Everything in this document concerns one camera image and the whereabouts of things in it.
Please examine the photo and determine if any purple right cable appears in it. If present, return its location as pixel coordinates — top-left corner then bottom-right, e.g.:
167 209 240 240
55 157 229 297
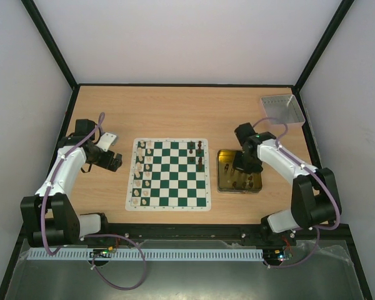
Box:
252 117 343 269

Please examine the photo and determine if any light blue slotted cable duct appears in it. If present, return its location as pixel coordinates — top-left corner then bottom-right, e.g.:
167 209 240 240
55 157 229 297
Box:
27 248 263 262

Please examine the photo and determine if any silver pink tin lid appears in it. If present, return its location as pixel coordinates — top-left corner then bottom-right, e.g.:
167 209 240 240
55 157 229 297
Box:
260 94 305 128

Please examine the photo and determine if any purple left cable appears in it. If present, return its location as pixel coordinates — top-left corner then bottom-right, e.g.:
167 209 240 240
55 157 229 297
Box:
40 112 148 290

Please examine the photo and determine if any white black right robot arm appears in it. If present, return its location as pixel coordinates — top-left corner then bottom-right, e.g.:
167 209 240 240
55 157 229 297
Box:
232 122 341 245

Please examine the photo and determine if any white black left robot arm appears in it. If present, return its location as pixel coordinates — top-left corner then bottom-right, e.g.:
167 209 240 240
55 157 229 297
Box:
20 112 122 256

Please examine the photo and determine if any green white chess board mat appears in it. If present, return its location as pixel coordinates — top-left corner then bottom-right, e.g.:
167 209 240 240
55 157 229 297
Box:
125 138 212 212

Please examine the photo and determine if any brown chess piece second row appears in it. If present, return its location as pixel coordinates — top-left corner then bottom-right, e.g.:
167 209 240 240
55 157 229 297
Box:
196 157 203 171

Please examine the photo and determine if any gold square tin box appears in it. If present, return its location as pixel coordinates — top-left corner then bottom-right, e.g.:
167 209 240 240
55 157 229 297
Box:
217 149 263 194

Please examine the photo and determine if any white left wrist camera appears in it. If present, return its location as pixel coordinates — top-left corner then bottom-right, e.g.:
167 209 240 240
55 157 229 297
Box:
96 132 118 152

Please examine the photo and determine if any black aluminium front rail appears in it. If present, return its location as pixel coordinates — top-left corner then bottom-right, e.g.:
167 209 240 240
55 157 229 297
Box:
81 223 351 248

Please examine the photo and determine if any purple cable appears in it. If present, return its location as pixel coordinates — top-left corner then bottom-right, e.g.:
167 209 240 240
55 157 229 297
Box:
40 112 148 290
252 117 343 269

